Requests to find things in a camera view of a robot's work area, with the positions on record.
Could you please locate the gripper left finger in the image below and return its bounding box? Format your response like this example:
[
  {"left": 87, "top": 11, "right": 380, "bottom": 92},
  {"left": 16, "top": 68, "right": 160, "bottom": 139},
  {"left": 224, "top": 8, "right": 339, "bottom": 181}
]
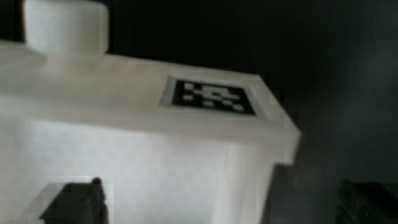
[{"left": 39, "top": 178, "right": 108, "bottom": 224}]

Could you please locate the white drawer box with knob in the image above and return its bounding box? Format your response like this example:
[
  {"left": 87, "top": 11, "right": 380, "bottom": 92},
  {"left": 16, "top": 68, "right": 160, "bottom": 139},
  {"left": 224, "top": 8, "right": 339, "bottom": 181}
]
[{"left": 0, "top": 0, "right": 300, "bottom": 224}]

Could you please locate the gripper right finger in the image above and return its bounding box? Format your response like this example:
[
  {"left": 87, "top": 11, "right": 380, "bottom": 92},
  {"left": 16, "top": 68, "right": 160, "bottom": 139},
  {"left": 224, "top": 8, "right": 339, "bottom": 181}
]
[{"left": 336, "top": 180, "right": 398, "bottom": 224}]

